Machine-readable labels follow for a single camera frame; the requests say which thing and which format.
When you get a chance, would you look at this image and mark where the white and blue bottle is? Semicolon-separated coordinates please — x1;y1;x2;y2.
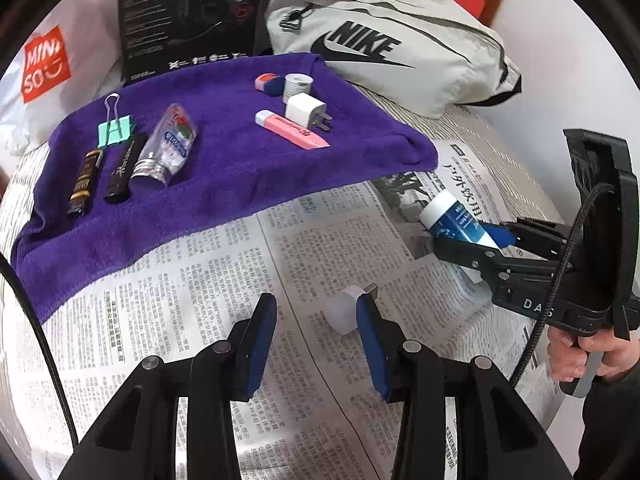
417;191;503;286

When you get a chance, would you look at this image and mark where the black stick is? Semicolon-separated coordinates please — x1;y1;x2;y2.
104;132;149;205

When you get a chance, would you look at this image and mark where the blue and pink eraser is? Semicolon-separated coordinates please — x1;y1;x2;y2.
254;72;287;97

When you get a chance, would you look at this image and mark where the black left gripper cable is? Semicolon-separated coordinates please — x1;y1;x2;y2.
0;255;81;446

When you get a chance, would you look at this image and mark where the newspaper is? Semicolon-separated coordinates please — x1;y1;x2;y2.
0;140;566;480

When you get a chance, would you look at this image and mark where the black and gold battery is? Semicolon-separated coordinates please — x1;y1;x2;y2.
67;149;105;217

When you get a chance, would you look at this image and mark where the white charger plug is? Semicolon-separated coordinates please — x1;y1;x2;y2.
284;92;333;133

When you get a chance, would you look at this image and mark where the black cardboard box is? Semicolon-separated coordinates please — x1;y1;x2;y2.
118;0;266;83

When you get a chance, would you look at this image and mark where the small round white plug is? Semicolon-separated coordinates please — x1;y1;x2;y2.
324;284;380;337

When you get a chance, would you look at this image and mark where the person's right hand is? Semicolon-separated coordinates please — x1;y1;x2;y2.
546;329;640;385

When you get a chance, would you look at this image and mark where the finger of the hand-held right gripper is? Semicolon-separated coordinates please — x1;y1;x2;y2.
432;237;566;286
486;217;571;257

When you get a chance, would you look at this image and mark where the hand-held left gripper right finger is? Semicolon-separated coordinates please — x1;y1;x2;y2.
355;295;571;480

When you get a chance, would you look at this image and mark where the white tape roll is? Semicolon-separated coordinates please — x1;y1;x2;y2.
282;72;315;102

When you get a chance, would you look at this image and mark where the person's right forearm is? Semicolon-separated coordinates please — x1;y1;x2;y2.
572;370;640;480

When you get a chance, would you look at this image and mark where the white shopping bag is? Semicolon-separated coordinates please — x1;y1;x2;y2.
0;0;126;156

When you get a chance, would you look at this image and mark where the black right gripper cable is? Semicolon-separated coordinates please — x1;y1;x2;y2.
510;182;616;391

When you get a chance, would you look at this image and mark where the grey bag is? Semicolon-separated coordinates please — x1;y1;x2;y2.
264;0;522;120

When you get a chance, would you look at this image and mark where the pink highlighter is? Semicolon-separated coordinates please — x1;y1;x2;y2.
255;109;331;152

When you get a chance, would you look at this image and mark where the green binder clip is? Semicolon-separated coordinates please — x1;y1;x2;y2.
96;92;138;150

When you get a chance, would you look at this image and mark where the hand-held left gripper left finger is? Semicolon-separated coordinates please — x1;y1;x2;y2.
57;292;278;480

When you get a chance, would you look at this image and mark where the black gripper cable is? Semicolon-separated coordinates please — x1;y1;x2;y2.
0;255;81;446
510;182;616;391

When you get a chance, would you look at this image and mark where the purple towel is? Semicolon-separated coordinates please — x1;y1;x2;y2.
10;52;440;323

